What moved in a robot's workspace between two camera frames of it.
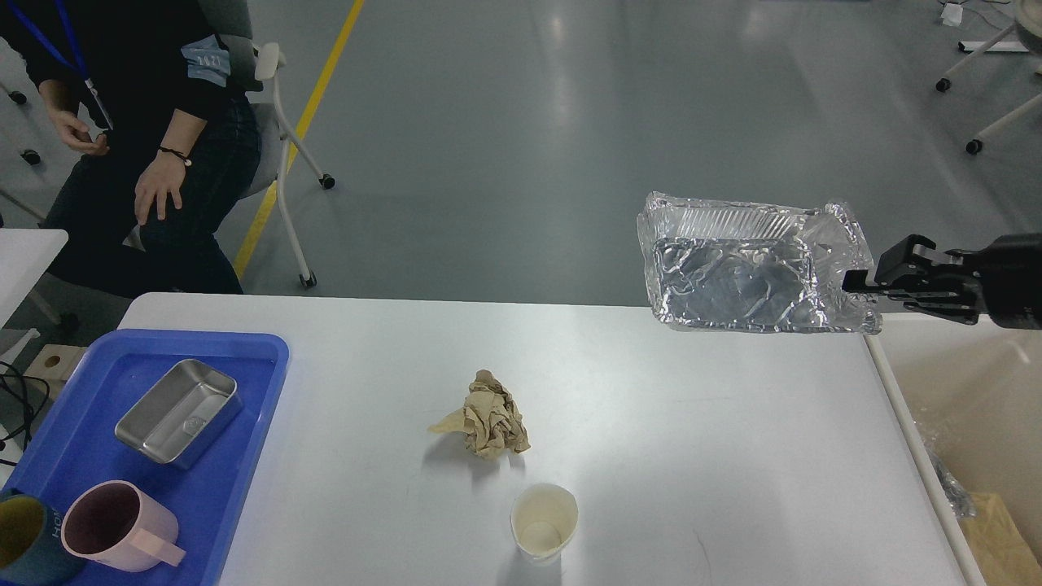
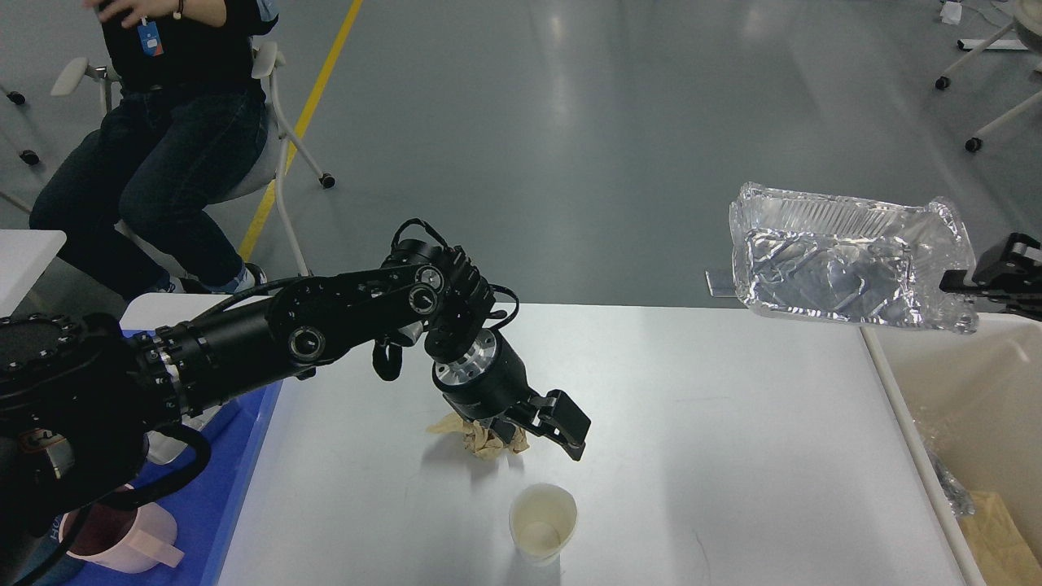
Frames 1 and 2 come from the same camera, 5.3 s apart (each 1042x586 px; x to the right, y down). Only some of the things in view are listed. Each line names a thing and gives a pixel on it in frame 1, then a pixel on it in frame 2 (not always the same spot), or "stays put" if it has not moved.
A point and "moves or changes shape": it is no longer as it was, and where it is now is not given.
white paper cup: x=544 y=518 stays put
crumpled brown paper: x=490 y=420 stays put
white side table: x=25 y=255 stays put
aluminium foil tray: x=719 y=264 moves or changes shape
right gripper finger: x=914 y=264 -> x=1010 y=270
